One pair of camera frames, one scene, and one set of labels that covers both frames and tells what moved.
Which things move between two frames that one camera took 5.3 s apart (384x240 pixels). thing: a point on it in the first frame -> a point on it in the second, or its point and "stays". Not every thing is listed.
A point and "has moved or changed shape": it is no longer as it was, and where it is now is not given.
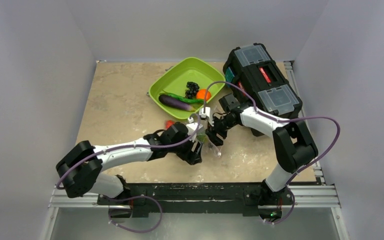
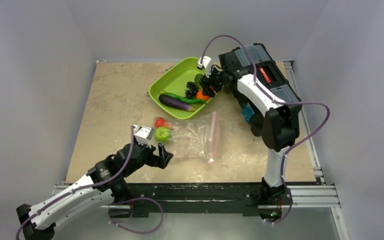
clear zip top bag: [206, 116] has moved or changed shape
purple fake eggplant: [175, 103] stays
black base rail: [246, 196] stays
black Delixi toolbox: [251, 67] stays
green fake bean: [194, 101] stays
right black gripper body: [218, 125] -> [210, 82]
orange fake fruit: [200, 94] stays
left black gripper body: [185, 153] -> [151, 159]
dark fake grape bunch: [191, 91] stays
